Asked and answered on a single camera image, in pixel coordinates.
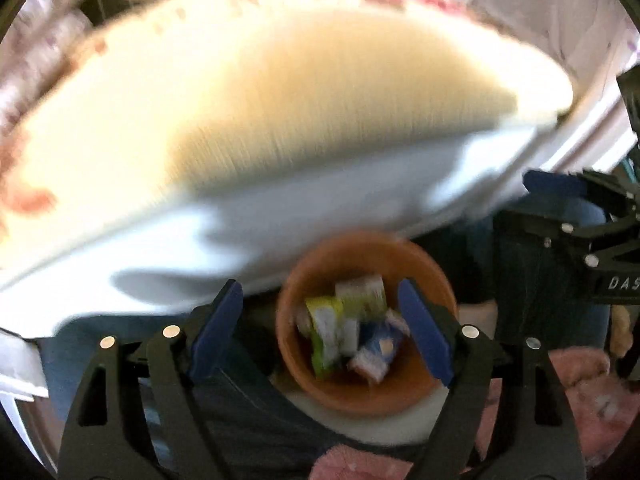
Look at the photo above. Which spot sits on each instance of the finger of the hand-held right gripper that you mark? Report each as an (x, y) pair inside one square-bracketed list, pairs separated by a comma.
[(555, 182), (520, 230)]

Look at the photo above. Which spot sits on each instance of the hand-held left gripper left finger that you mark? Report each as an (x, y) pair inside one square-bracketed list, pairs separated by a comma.
[(215, 330)]

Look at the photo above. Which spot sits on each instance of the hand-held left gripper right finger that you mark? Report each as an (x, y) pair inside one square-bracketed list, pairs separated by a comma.
[(425, 330)]

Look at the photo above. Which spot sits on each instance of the lime green carton box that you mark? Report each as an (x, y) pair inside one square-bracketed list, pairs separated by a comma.
[(325, 330)]

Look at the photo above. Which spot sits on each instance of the orange plastic bucket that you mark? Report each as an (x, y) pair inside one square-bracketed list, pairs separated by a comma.
[(345, 260)]

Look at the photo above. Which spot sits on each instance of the blue white packet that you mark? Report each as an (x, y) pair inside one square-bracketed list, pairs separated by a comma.
[(380, 350)]

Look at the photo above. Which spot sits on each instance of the green white carton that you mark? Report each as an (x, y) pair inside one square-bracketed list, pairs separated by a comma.
[(362, 295)]

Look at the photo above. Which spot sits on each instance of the person's left leg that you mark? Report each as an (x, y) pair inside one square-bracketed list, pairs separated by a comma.
[(260, 410)]

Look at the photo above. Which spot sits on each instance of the pink fleece blanket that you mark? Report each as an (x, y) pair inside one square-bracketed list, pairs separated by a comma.
[(590, 395)]

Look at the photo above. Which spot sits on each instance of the white table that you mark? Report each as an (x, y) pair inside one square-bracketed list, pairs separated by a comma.
[(300, 200)]

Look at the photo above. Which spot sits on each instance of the yellow table mat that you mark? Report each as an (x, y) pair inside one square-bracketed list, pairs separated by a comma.
[(250, 85)]

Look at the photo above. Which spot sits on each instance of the floral patterned cloth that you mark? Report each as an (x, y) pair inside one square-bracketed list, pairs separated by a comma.
[(40, 50)]

